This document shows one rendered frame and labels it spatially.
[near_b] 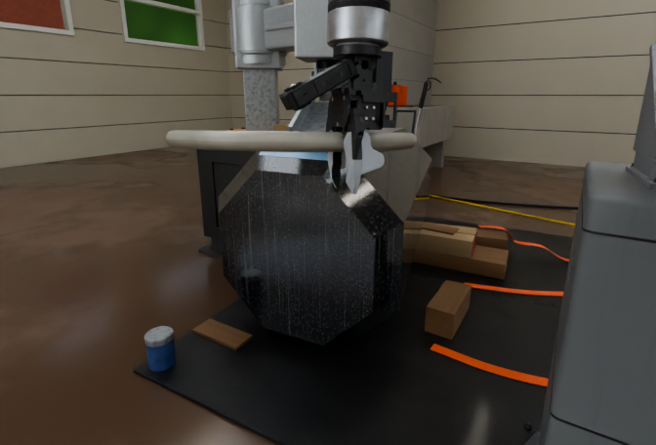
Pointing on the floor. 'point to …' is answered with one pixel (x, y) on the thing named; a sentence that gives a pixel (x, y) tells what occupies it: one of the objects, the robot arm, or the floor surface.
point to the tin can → (160, 348)
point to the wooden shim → (223, 334)
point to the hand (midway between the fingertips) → (341, 182)
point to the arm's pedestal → (606, 319)
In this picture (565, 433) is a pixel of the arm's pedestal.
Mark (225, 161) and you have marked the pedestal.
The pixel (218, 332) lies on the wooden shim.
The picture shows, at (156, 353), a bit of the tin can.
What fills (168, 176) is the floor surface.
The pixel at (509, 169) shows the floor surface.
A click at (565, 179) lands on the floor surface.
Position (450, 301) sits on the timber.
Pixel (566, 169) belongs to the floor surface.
